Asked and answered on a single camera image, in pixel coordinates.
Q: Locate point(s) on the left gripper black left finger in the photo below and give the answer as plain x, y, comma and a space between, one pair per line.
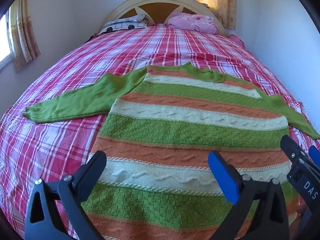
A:
43, 220

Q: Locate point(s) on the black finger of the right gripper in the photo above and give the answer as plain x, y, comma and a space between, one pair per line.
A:
295, 149

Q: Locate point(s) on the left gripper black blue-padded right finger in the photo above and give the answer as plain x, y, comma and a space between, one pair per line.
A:
270, 219

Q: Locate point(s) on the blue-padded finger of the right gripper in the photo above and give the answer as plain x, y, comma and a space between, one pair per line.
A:
314, 155

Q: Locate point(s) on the green orange striped knit sweater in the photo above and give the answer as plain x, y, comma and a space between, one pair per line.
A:
161, 123

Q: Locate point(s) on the person's right hand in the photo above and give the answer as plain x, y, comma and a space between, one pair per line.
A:
296, 226

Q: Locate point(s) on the red white plaid bedspread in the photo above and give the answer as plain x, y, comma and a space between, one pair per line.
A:
31, 150

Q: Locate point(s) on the pink floral pillow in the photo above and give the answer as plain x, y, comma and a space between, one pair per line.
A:
193, 22

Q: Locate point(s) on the side window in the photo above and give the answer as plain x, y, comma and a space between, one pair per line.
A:
5, 52

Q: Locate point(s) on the yellow curtain at side window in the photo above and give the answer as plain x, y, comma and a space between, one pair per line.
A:
23, 45

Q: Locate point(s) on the cream wooden headboard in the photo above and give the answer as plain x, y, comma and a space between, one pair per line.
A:
159, 11

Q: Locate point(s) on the white black patterned pillow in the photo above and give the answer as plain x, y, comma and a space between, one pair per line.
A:
134, 22

